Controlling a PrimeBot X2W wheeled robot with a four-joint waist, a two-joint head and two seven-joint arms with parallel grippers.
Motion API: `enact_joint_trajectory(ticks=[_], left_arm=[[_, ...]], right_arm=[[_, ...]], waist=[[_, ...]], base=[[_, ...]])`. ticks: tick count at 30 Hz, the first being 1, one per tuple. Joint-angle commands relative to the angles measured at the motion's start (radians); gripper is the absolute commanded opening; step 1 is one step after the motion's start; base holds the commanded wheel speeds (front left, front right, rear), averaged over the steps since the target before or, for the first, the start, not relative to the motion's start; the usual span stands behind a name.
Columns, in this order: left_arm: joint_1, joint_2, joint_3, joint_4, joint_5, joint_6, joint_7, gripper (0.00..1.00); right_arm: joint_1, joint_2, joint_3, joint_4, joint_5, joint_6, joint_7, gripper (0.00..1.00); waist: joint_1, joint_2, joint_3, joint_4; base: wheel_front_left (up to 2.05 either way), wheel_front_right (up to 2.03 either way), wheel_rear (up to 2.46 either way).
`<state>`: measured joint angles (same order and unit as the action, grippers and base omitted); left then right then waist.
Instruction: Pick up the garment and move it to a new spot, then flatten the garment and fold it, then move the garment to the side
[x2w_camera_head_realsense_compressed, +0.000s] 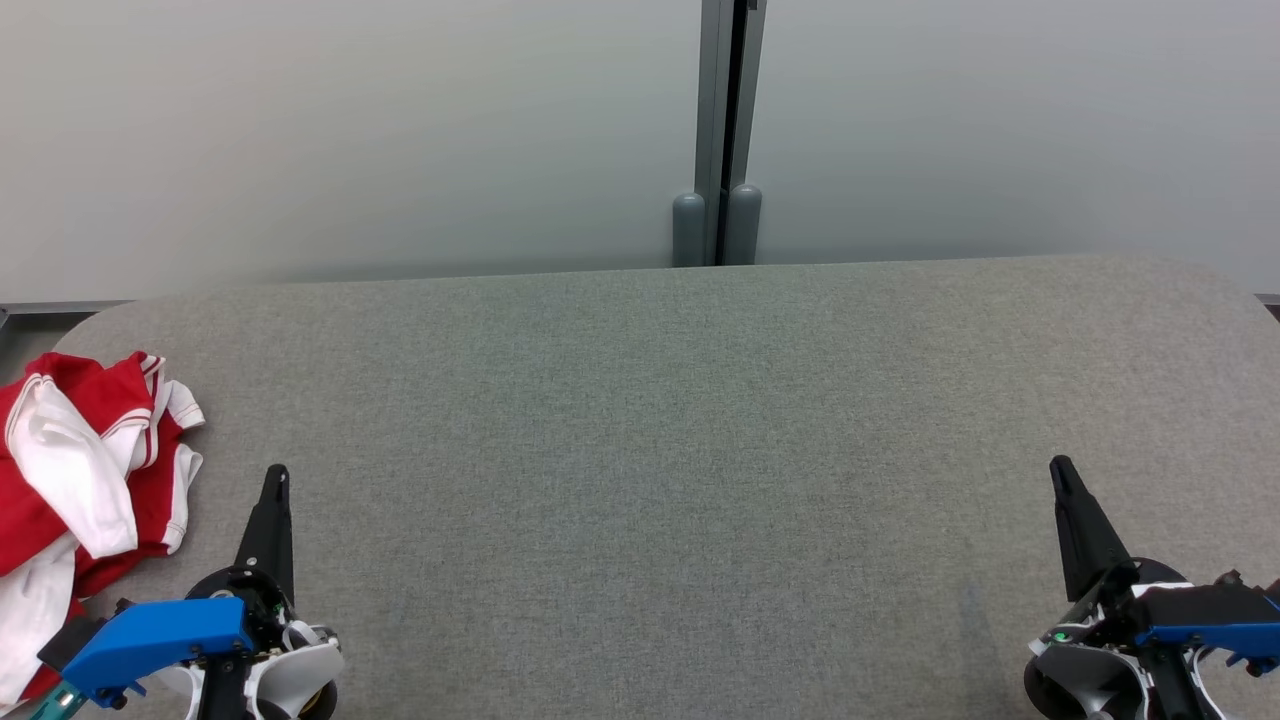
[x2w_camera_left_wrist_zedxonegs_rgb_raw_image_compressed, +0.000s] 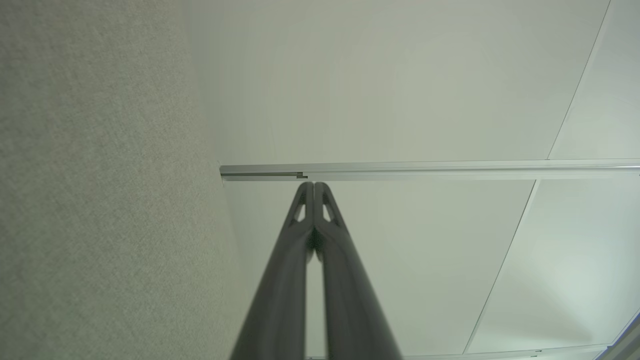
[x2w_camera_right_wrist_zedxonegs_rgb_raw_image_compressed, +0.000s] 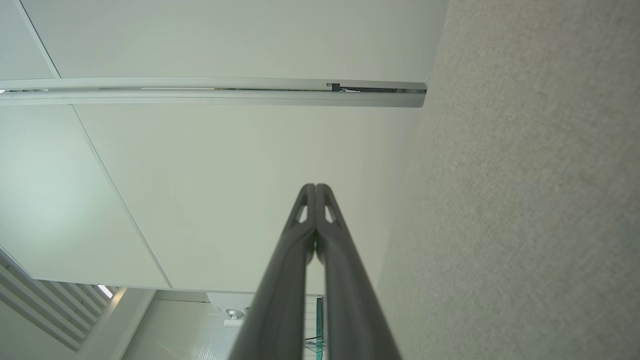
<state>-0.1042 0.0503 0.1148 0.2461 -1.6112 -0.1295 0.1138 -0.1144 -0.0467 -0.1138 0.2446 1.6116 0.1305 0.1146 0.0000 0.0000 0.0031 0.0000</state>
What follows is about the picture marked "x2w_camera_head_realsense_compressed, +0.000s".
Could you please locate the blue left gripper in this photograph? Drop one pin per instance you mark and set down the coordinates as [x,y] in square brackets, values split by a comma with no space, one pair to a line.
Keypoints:
[160,635]

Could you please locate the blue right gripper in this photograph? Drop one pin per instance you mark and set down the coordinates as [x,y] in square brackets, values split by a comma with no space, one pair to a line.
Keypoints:
[1200,620]

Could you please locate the red jersey with white trim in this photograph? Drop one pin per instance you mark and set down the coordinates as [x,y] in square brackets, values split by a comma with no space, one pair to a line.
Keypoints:
[100,400]

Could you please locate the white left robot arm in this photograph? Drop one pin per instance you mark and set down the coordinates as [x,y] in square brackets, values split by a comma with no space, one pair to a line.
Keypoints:
[300,680]

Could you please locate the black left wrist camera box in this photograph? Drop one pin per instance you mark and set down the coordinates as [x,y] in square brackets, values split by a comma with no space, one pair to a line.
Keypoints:
[70,640]

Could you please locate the grey cylindrical post foot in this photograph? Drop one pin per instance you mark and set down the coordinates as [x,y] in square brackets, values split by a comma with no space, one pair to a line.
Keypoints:
[688,230]
[744,225]

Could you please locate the grey metal partition post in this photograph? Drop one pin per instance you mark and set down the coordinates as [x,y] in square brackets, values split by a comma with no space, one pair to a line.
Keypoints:
[712,100]

